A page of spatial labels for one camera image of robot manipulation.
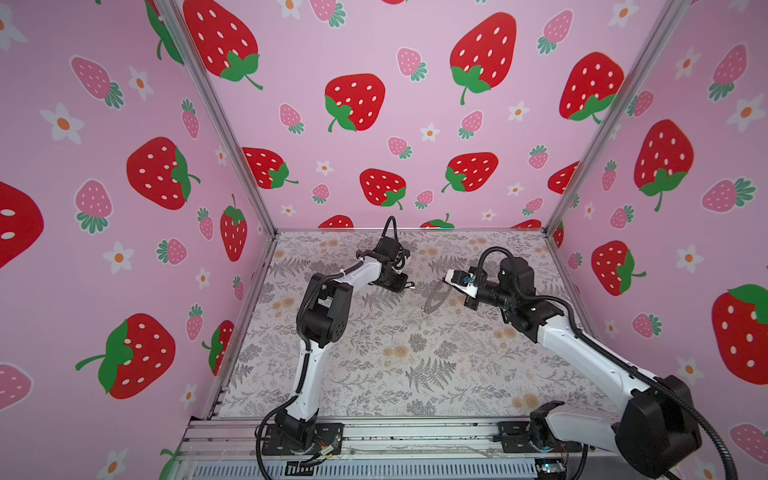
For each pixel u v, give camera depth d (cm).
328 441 73
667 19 70
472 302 69
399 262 93
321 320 59
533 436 67
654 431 41
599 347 48
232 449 73
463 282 64
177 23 69
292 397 63
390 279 92
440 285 78
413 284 105
